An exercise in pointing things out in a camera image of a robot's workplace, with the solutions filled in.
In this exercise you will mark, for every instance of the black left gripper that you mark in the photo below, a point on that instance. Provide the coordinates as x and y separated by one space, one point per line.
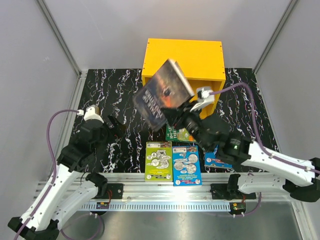
118 126

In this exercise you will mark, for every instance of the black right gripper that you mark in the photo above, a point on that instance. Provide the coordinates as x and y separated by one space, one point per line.
172 114

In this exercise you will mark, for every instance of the dark Tale of Two Cities book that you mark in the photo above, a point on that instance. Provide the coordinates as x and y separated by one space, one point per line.
167 88

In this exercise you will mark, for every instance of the lime green 65-Storey Treehouse book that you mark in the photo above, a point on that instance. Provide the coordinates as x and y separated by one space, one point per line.
158 162

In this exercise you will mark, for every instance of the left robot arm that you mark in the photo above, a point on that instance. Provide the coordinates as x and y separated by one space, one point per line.
46 217

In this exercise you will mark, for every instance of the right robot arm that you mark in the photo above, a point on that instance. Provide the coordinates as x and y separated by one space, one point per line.
298 177

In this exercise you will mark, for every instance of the green 104-Storey Treehouse book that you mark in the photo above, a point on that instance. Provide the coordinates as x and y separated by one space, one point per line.
180 135

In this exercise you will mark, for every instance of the yellow wooden shelf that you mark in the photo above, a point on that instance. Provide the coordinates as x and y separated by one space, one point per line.
201 61

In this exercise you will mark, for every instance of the blue 130-Storey Treehouse book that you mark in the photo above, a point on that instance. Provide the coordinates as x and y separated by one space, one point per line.
211 161

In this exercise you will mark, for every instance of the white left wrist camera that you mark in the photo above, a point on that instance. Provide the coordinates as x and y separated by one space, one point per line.
90 113

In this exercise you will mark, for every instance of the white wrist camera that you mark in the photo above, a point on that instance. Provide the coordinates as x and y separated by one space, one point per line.
90 113
205 97

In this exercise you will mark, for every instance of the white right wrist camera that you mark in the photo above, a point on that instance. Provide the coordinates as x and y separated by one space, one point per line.
205 97

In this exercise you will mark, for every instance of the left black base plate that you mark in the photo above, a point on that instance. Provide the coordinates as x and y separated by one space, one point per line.
111 190

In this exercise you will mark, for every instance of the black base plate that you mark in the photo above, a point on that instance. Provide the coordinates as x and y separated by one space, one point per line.
219 191
111 190

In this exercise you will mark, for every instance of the aluminium front rail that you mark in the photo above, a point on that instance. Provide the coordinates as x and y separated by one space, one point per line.
136 189

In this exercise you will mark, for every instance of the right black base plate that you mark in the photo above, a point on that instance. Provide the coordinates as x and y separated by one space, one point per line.
219 191

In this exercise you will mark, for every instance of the perforated cable duct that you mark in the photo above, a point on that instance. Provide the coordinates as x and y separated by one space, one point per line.
135 206

